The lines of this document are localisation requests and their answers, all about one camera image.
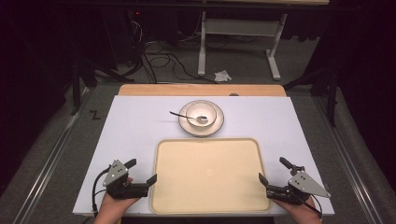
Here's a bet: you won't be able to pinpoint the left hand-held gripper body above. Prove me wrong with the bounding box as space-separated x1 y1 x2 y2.
103 159 149 200

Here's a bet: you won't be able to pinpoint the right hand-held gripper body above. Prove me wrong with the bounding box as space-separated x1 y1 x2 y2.
266 165 332 206

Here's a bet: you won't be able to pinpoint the beige tray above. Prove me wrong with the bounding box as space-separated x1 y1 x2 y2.
149 137 273 215

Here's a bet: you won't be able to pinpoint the white plate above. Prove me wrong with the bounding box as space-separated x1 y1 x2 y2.
177 99 225 138

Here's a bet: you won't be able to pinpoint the metal spoon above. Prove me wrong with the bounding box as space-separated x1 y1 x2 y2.
169 110 209 123

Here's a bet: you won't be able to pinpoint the white bowl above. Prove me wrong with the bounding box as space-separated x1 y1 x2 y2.
185 101 218 129

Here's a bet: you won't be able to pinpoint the person's left hand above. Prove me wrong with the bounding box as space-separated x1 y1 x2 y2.
92 176 141 224

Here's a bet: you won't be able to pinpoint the person's right hand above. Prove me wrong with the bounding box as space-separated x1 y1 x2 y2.
271 194 323 224

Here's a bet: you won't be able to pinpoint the white mat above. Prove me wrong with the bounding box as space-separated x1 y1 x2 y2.
72 95 335 217

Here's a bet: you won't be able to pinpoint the black stand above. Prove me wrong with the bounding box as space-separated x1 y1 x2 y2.
283 66 340 128

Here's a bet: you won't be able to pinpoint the crumpled white paper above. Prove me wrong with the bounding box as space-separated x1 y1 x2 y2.
214 69 233 83

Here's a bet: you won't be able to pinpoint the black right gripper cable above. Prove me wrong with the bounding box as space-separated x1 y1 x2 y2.
295 183 332 218

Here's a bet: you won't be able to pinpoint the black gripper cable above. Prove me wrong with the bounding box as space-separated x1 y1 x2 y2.
91 166 112 216
295 183 332 218

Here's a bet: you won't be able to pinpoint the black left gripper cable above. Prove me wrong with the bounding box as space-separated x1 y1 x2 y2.
91 166 112 216

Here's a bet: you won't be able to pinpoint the black floor cables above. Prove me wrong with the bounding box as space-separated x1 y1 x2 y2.
125 18 219 85

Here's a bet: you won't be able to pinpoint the white metal table frame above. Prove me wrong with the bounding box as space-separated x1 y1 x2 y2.
197 10 289 81

